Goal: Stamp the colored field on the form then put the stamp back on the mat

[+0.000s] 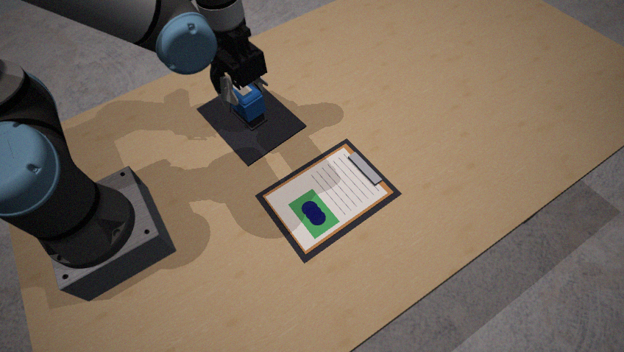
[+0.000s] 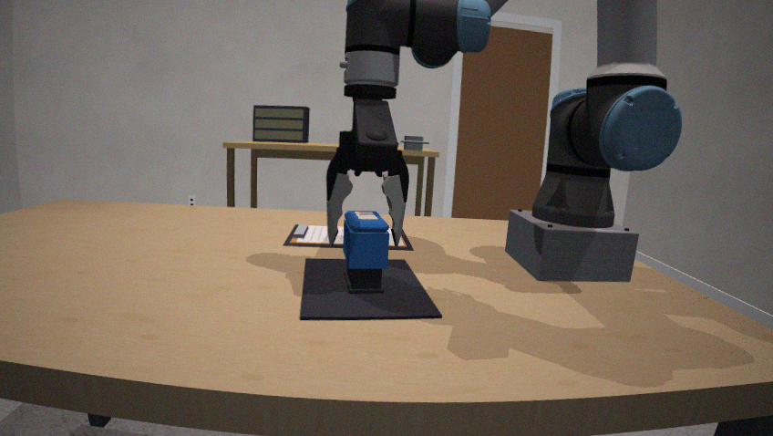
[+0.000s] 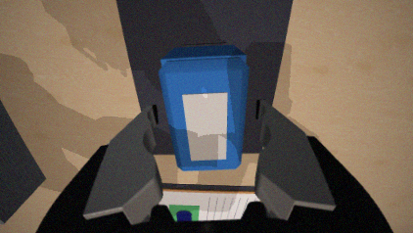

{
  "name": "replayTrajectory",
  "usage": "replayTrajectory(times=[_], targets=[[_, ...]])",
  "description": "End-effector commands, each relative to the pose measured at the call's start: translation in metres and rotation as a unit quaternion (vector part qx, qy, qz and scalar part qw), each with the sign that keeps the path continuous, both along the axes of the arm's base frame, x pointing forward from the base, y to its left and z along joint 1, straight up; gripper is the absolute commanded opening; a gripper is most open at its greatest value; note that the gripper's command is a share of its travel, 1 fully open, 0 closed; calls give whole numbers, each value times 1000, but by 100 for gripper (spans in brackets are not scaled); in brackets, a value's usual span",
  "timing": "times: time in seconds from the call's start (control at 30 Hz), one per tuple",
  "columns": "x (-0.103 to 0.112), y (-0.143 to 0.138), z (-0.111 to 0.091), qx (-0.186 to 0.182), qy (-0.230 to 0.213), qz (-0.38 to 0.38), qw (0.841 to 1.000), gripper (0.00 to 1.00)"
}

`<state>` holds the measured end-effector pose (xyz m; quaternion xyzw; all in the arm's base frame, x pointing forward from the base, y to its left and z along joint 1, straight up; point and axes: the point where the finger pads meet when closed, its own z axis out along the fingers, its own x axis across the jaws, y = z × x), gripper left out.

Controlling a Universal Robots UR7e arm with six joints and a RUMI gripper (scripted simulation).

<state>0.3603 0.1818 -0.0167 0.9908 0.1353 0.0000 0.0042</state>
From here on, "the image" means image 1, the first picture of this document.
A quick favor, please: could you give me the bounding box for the dark blue circle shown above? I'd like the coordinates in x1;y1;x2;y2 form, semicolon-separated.
305;205;321;219
309;211;326;225
302;201;317;214

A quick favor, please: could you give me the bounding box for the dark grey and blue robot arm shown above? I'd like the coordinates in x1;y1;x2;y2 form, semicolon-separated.
0;0;244;269

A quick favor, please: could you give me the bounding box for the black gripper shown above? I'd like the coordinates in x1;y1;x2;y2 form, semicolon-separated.
210;17;268;113

